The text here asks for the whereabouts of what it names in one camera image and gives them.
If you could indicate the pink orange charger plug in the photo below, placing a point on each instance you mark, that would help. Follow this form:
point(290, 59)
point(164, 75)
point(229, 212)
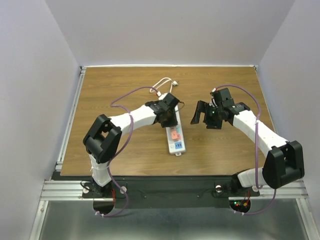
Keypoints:
point(175, 136)

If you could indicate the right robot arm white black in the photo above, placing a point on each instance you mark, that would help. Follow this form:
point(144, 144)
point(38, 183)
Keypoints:
point(284, 160)

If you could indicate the white power strip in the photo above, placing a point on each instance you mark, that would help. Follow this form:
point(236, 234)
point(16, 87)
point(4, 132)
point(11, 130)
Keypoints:
point(178, 147)

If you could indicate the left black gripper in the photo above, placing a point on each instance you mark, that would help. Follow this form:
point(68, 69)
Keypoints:
point(173, 122)

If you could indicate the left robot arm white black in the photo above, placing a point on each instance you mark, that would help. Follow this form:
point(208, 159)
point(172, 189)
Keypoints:
point(108, 136)

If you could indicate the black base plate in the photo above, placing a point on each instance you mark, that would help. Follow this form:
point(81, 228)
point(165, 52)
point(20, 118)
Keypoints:
point(164, 192)

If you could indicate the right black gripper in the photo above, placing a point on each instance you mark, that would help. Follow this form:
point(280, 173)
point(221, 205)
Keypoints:
point(203, 107)

